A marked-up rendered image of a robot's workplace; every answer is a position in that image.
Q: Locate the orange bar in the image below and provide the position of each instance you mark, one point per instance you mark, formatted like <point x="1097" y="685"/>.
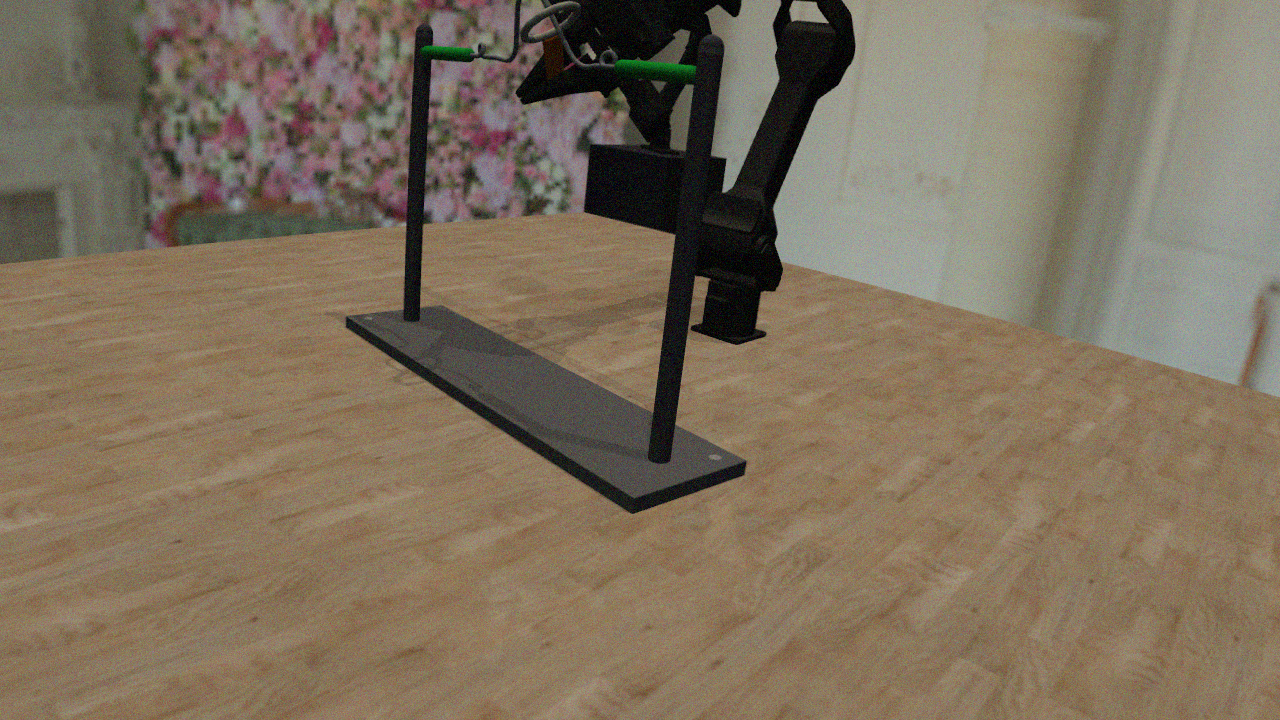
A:
<point x="553" y="48"/>

